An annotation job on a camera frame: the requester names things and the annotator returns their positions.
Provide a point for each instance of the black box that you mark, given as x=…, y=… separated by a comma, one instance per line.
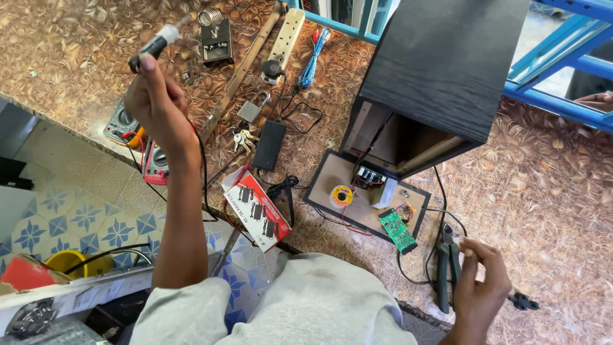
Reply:
x=13, y=175

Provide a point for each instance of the small black clip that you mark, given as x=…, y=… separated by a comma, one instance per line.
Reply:
x=523, y=302

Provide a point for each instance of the person's grey shirt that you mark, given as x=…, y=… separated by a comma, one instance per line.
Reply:
x=297, y=306

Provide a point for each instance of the red and white adapter box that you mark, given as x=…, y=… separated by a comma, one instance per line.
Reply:
x=258, y=213

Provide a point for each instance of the silver padlock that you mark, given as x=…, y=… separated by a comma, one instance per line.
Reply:
x=250, y=111

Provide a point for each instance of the red multimeter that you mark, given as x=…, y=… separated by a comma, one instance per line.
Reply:
x=155, y=165

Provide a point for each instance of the red plastic object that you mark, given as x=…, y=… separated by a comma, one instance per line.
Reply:
x=26, y=274

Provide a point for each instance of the black mains plug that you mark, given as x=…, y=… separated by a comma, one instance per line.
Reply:
x=273, y=69

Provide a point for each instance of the green and yellow multimeter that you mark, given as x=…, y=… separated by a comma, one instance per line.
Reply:
x=119, y=125

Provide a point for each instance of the grey metal rod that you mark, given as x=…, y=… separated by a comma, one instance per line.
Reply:
x=225, y=254

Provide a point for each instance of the soldering iron stand with coil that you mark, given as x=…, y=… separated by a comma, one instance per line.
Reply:
x=216, y=40

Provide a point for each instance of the black wooden speaker cabinet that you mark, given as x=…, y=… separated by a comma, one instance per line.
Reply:
x=445, y=62

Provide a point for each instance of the bunch of keys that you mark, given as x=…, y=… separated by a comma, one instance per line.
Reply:
x=244, y=140

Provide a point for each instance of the white power strip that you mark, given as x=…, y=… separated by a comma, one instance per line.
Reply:
x=287, y=38

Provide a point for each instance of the red crocodile clip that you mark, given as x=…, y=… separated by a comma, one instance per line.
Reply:
x=315, y=36

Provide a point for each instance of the yellow plastic bowl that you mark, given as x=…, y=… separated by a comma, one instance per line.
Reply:
x=64, y=261

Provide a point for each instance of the person's right hand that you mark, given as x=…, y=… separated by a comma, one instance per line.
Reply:
x=481, y=294

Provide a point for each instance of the green circuit board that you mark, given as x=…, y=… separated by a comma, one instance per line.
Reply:
x=397, y=232

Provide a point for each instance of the black power adapter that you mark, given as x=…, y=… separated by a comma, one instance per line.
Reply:
x=269, y=145

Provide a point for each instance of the brown speaker back panel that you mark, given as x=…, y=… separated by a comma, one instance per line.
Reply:
x=366, y=213

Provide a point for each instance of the blue metal window frame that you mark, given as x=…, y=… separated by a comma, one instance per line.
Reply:
x=550, y=96

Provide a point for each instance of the amplifier board with capacitors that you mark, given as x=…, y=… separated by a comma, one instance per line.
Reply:
x=371, y=175

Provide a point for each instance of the person's left hand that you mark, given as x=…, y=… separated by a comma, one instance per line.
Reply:
x=160, y=112

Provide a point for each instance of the black and white soldering iron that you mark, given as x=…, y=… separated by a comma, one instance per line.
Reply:
x=158, y=43

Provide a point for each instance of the white plastic piece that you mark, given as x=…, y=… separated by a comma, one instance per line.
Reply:
x=387, y=194

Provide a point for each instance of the white cluttered shelf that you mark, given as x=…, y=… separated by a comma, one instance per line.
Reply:
x=57, y=311

